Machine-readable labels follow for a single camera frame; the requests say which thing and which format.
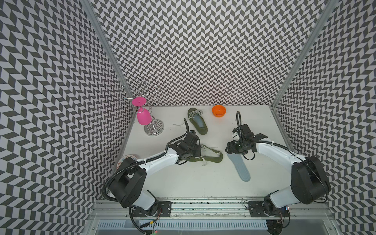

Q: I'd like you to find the grey-blue insole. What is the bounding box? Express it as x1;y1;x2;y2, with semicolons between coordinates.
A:
227;153;251;182

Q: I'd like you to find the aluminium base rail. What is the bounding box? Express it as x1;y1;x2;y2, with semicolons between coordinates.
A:
82;198;341;235

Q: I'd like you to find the olive green sandal with laces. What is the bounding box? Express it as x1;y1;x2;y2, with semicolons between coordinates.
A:
188;108;208;135

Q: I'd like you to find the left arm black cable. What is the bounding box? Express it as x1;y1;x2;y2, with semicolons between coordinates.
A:
102;151;166;202

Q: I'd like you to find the pink plastic wine glass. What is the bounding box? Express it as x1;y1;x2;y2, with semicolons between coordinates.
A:
132;97;152;125

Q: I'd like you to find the orange bowl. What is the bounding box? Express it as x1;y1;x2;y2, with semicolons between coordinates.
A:
211;105;227;118

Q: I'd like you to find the silver wire glass rack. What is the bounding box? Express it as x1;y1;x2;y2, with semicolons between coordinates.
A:
119;80;165;137

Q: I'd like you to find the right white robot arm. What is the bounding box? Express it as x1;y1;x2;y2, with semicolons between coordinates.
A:
225;124;331;217

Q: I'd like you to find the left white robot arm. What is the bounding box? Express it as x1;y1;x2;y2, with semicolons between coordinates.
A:
101;131;201;216

